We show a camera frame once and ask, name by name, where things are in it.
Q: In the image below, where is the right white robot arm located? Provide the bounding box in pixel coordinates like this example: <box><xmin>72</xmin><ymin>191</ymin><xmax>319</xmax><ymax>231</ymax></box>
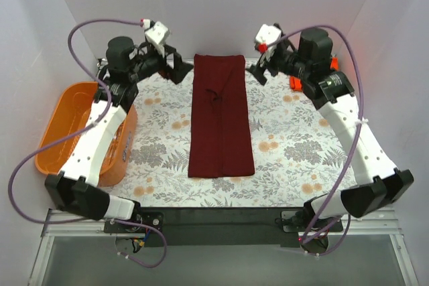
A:
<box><xmin>248</xmin><ymin>24</ymin><xmax>414</xmax><ymax>231</ymax></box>

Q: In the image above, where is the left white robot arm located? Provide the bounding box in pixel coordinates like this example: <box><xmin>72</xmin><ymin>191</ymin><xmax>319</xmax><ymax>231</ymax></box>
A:
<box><xmin>45</xmin><ymin>36</ymin><xmax>193</xmax><ymax>232</ymax></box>

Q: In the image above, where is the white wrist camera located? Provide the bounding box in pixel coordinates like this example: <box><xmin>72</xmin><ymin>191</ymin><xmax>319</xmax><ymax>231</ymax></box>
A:
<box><xmin>254</xmin><ymin>24</ymin><xmax>282</xmax><ymax>61</ymax></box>
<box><xmin>143</xmin><ymin>19</ymin><xmax>170</xmax><ymax>57</ymax></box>

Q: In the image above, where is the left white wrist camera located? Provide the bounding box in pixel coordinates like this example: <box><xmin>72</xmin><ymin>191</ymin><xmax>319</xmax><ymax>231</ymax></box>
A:
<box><xmin>143</xmin><ymin>19</ymin><xmax>170</xmax><ymax>57</ymax></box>

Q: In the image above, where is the maroon t shirt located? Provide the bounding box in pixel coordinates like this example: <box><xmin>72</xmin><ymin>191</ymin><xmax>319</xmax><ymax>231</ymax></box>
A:
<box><xmin>188</xmin><ymin>54</ymin><xmax>255</xmax><ymax>178</ymax></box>

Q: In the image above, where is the folded orange t shirt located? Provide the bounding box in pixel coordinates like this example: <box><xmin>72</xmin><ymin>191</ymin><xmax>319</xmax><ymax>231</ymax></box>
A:
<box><xmin>290</xmin><ymin>55</ymin><xmax>339</xmax><ymax>92</ymax></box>

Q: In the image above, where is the purple cable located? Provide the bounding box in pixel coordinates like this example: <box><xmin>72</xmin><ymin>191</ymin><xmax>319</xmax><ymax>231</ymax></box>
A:
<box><xmin>7</xmin><ymin>18</ymin><xmax>168</xmax><ymax>269</ymax></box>
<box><xmin>264</xmin><ymin>24</ymin><xmax>364</xmax><ymax>257</ymax></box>

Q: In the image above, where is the floral table mat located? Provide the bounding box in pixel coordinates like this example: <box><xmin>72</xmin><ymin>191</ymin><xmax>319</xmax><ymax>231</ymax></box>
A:
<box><xmin>107</xmin><ymin>74</ymin><xmax>347</xmax><ymax>207</ymax></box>

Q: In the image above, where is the aluminium frame rail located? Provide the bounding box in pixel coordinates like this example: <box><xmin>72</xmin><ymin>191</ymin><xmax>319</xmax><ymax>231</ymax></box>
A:
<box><xmin>29</xmin><ymin>208</ymin><xmax>418</xmax><ymax>285</ymax></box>

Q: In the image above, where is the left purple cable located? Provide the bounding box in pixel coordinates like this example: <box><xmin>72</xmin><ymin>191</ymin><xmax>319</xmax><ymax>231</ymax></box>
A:
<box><xmin>7</xmin><ymin>18</ymin><xmax>168</xmax><ymax>269</ymax></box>

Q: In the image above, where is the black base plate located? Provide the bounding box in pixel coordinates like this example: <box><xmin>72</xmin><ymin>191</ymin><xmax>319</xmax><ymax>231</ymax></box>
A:
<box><xmin>103</xmin><ymin>206</ymin><xmax>344</xmax><ymax>248</ymax></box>

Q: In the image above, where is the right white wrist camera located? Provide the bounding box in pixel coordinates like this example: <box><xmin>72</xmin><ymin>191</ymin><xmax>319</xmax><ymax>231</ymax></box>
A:
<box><xmin>254</xmin><ymin>24</ymin><xmax>282</xmax><ymax>61</ymax></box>

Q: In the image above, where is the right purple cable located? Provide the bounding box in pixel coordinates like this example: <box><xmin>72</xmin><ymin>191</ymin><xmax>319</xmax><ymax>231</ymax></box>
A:
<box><xmin>264</xmin><ymin>24</ymin><xmax>364</xmax><ymax>257</ymax></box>

